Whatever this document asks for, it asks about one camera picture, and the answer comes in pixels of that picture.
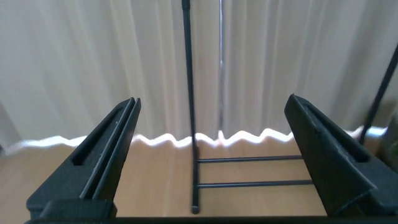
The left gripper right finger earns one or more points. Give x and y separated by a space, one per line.
339 177

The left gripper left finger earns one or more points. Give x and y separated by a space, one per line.
93 174

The black clothes rack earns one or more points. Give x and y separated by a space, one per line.
190 77

